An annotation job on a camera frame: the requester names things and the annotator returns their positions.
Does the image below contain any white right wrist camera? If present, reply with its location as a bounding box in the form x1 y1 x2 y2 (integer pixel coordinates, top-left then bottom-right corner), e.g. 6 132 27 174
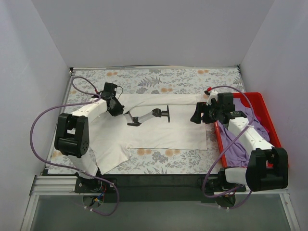
204 87 218 105

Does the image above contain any aluminium table frame rail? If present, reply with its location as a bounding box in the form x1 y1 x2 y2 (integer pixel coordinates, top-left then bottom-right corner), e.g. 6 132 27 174
20 175 80 231

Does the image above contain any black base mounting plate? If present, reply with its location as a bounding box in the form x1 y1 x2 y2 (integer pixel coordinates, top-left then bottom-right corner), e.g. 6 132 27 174
74 173 246 204

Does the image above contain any purple t shirt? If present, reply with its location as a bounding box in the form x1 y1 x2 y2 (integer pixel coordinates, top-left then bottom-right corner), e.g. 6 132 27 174
220 100 270 168

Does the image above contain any white t shirt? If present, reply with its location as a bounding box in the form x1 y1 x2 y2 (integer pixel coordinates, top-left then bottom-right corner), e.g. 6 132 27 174
89 94 207 174

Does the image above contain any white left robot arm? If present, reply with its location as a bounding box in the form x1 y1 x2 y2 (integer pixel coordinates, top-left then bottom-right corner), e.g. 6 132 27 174
54 83 124 193

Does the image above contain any floral patterned table mat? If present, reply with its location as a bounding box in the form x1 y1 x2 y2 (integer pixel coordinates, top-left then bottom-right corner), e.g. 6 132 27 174
48 68 245 175

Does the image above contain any pink garment in bin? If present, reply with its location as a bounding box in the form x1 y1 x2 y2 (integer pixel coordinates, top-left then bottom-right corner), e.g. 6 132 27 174
256 115 269 133

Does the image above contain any red plastic bin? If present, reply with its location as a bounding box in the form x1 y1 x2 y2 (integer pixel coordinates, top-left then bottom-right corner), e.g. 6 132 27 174
214 92 282 167

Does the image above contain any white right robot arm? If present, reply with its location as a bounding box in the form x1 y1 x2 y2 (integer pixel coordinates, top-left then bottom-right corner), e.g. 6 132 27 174
190 90 288 192

